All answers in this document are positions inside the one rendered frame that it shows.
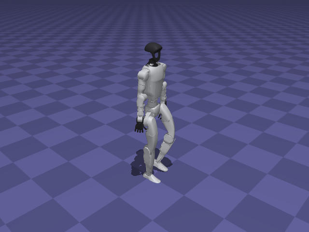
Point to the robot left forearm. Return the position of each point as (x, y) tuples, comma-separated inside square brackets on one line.
[(163, 96)]

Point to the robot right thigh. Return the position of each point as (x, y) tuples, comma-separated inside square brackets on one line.
[(152, 131)]

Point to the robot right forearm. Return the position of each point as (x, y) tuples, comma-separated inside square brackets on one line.
[(140, 108)]

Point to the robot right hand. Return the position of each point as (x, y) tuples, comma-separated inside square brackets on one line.
[(140, 126)]

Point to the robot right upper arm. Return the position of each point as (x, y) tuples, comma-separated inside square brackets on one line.
[(143, 76)]

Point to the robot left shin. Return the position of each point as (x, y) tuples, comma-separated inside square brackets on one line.
[(163, 150)]

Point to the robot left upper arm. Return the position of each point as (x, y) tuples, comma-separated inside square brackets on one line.
[(164, 83)]

